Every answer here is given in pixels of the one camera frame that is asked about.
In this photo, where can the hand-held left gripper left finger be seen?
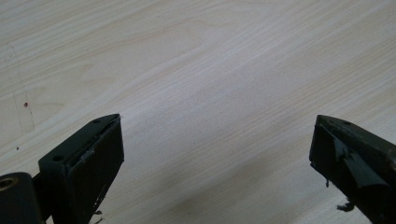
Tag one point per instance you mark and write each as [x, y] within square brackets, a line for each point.
[84, 168]

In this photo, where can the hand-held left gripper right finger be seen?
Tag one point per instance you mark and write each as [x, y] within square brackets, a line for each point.
[355, 168]

